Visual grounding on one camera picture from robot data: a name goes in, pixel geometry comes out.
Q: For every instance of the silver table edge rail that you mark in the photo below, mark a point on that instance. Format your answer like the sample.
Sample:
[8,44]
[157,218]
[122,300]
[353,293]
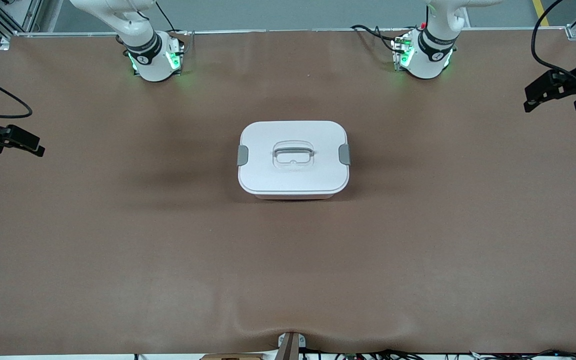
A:
[268,31]

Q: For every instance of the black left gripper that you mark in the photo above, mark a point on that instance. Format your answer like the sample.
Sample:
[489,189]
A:
[571,81]

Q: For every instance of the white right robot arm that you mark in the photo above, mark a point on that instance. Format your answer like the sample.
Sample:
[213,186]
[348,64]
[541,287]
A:
[143,45]

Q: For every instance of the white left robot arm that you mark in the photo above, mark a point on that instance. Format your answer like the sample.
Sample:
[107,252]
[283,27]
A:
[433,50]

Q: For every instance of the brown table mat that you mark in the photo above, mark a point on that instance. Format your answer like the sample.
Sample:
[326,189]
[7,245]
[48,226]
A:
[288,275]

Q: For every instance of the pink plastic box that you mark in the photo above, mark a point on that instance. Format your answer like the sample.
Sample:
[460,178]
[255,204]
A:
[293,197]

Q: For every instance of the white box lid grey latches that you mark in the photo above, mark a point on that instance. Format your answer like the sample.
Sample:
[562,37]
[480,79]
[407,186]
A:
[268,180]

